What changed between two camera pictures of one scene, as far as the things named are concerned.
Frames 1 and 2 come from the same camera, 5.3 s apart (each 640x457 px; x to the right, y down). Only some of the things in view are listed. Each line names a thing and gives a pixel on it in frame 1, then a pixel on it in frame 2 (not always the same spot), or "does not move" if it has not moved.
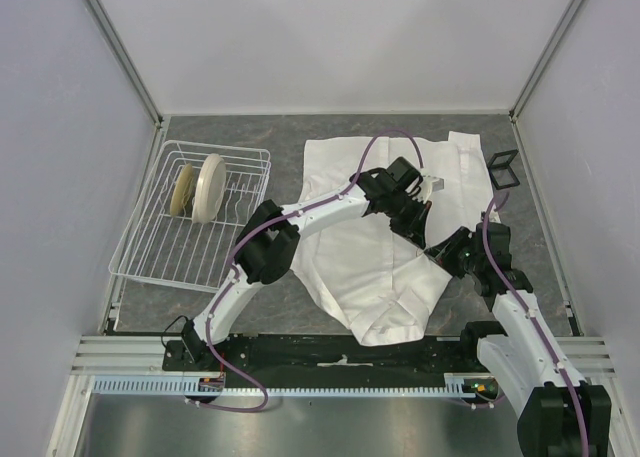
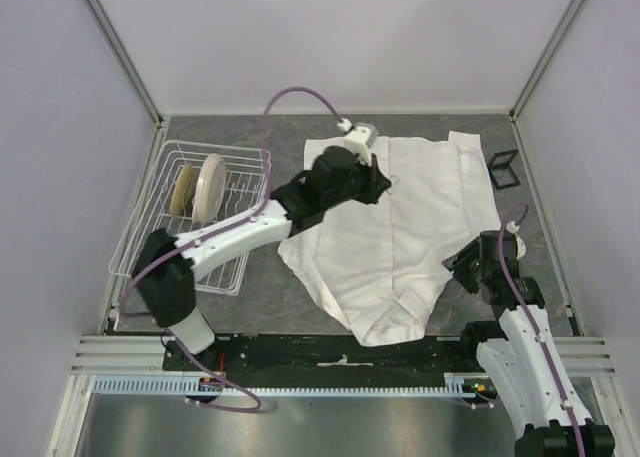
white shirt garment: x=379 y=284 does not move
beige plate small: x=183 y=190 does not move
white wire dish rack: x=186 y=224 does not move
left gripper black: x=414 y=229 to x=377 y=182
